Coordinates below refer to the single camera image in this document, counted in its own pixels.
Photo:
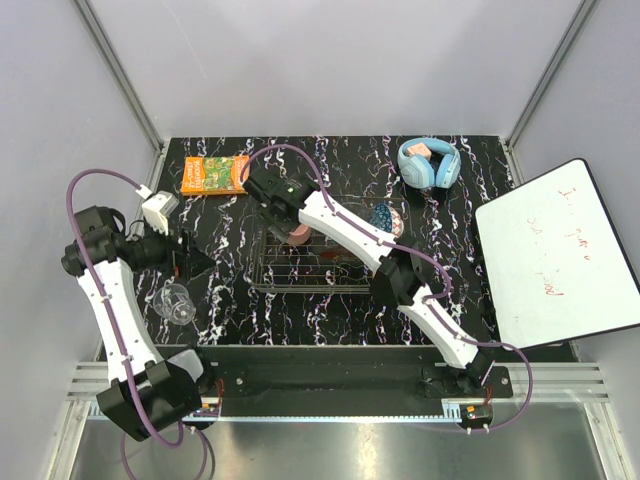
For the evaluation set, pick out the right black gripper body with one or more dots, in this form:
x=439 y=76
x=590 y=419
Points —
x=273 y=225

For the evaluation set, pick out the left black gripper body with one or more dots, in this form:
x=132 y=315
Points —
x=156 y=249

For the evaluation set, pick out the small pink cup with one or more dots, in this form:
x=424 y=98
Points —
x=298 y=236

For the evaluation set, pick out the clear drinking glass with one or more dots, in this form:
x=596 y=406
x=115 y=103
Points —
x=174 y=304

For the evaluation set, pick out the wire dish rack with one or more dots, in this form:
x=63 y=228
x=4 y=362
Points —
x=320 y=265

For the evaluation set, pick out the blue triangle pattern bowl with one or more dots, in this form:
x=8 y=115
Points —
x=387 y=219

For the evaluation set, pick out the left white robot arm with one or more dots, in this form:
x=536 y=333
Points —
x=147 y=392

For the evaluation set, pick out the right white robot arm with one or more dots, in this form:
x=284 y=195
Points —
x=399 y=276

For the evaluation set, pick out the orange book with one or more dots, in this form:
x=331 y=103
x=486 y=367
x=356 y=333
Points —
x=212 y=176

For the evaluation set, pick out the light blue headphones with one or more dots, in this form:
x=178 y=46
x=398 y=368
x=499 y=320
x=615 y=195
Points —
x=441 y=170

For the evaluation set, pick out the pink cube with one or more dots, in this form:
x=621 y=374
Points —
x=420 y=149

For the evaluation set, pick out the white whiteboard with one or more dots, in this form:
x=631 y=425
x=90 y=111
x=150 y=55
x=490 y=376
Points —
x=556 y=268

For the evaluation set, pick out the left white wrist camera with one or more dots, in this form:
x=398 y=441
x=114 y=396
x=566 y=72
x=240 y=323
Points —
x=157 y=208

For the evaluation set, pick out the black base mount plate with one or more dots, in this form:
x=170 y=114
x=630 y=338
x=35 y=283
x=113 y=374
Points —
x=249 y=372

